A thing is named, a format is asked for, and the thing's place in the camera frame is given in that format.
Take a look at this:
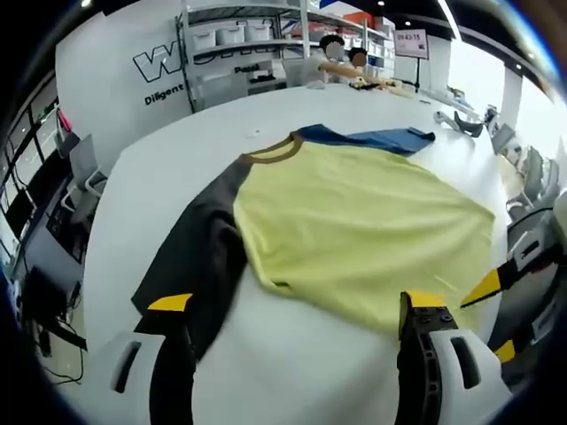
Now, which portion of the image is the pink and grey hanging bag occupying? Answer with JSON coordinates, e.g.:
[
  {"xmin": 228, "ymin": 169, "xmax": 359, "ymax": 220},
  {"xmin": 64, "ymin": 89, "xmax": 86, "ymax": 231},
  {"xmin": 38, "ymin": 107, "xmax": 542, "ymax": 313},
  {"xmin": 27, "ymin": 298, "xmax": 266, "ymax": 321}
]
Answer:
[{"xmin": 55, "ymin": 107, "xmax": 74, "ymax": 135}]

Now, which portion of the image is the yellow garment with dark sleeves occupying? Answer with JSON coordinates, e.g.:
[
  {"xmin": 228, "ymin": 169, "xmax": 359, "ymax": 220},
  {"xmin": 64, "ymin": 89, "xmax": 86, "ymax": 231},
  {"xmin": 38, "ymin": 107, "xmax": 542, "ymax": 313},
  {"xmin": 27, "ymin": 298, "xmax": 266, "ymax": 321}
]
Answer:
[{"xmin": 131, "ymin": 124, "xmax": 496, "ymax": 360}]

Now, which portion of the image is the white handheld device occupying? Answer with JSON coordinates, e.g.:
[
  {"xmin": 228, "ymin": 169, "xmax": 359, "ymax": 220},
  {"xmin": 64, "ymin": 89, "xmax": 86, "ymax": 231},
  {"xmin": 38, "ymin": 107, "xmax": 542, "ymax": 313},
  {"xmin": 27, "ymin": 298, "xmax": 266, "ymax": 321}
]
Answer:
[{"xmin": 432, "ymin": 110, "xmax": 458, "ymax": 130}]

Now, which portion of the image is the row of white storage bins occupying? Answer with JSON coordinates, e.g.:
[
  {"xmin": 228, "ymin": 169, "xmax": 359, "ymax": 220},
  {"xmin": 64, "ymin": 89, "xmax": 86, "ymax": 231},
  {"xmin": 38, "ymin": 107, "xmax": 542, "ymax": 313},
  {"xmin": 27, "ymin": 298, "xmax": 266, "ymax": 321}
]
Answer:
[{"xmin": 190, "ymin": 17, "xmax": 395, "ymax": 72}]

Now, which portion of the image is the beige cloth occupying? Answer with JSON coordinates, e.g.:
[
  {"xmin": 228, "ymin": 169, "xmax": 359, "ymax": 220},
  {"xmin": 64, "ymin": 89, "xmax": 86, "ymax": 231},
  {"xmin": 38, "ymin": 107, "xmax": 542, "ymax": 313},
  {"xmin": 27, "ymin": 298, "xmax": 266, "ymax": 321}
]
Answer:
[{"xmin": 384, "ymin": 81, "xmax": 418, "ymax": 99}]

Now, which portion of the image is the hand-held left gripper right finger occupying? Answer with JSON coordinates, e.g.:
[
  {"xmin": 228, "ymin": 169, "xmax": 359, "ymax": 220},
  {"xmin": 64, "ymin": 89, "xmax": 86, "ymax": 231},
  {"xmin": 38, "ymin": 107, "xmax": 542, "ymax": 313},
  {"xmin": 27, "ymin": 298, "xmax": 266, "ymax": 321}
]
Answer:
[{"xmin": 396, "ymin": 290, "xmax": 515, "ymax": 425}]

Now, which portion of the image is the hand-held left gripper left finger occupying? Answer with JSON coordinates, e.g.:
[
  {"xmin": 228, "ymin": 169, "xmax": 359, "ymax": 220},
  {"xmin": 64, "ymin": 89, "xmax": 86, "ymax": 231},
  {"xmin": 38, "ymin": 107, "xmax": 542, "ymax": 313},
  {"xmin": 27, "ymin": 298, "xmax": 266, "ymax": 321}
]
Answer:
[{"xmin": 86, "ymin": 291, "xmax": 198, "ymax": 425}]

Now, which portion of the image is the dark computer desk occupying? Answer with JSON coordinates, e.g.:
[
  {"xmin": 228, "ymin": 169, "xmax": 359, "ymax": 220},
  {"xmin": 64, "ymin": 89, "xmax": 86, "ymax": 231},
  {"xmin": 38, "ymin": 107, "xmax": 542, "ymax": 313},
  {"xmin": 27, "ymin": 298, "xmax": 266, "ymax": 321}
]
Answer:
[{"xmin": 43, "ymin": 148, "xmax": 97, "ymax": 266}]

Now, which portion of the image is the display screen on stand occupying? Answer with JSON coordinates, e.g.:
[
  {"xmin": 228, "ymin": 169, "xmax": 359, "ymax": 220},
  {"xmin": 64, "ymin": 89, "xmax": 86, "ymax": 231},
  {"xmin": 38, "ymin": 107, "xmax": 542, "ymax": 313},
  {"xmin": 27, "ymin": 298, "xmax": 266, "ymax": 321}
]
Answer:
[{"xmin": 393, "ymin": 27, "xmax": 431, "ymax": 61}]

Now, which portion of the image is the metal shelf rack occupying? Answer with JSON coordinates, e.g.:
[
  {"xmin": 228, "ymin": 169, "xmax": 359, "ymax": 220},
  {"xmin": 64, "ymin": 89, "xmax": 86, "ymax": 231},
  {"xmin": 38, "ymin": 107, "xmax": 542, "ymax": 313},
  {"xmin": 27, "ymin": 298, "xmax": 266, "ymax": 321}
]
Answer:
[{"xmin": 175, "ymin": 0, "xmax": 395, "ymax": 112}]

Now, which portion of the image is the black curved holder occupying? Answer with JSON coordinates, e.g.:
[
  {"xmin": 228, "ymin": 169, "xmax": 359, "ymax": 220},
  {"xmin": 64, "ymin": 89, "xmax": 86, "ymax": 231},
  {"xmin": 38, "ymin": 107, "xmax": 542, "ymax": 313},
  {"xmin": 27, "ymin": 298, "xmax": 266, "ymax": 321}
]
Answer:
[{"xmin": 453, "ymin": 110, "xmax": 485, "ymax": 139}]

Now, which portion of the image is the black tripod stand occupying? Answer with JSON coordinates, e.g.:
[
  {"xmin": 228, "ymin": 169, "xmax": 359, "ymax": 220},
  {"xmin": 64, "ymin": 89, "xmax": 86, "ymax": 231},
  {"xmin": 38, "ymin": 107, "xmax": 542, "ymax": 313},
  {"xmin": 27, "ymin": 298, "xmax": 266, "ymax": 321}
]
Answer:
[{"xmin": 400, "ymin": 57, "xmax": 427, "ymax": 95}]

